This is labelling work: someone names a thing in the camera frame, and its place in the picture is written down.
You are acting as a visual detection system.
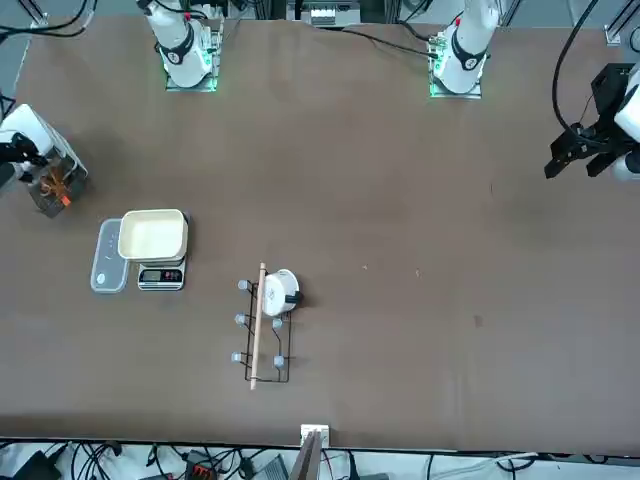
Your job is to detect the dark clear drawer orange handle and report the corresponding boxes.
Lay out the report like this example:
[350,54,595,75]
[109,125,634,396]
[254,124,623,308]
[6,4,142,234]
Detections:
[25,160,90,220]

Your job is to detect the black hub red ports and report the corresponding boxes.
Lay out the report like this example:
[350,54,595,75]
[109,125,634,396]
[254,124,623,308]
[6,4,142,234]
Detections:
[183,448,222,480]

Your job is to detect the white smiley mug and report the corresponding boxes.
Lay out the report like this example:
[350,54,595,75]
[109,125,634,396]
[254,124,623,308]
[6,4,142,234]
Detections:
[260,268,305,318]

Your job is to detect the brown pretzel bread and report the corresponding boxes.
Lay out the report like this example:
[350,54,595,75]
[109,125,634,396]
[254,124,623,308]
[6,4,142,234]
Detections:
[38,167,71,202]

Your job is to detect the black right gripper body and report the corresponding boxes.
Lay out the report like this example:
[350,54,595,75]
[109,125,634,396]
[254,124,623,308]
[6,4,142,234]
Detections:
[0,130,32,164]

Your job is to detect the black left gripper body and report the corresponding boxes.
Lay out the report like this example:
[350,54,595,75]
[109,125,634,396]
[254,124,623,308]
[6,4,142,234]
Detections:
[574,63,634,156]

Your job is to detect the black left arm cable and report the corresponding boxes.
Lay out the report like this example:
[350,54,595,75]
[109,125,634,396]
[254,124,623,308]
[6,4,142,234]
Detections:
[551,0,601,132]

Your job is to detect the cream rectangular container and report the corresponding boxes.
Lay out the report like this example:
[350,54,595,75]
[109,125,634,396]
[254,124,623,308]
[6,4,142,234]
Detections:
[116,208,191,263]

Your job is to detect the black cable across table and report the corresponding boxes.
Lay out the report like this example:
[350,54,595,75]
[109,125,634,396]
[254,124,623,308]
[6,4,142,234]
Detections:
[312,22,436,57]

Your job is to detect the white three-layer storage frame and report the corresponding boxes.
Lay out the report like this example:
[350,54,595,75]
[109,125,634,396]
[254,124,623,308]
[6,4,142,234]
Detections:
[0,103,90,184]

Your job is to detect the silver digital kitchen scale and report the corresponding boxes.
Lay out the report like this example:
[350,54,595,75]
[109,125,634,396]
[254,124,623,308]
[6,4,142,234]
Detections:
[136,211,193,292]

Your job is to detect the grey aluminium post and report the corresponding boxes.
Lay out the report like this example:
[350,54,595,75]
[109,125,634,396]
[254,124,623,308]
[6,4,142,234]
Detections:
[288,423,332,480]

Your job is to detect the black power adapter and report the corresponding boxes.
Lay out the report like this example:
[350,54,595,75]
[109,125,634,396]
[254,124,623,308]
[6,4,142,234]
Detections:
[8,448,57,480]

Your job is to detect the clear plastic lid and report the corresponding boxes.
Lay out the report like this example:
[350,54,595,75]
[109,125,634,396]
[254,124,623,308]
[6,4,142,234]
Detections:
[89,217,129,295]

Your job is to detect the black wire cup rack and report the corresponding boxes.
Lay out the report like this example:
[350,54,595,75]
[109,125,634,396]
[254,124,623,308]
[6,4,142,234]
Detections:
[230,261,298,392]

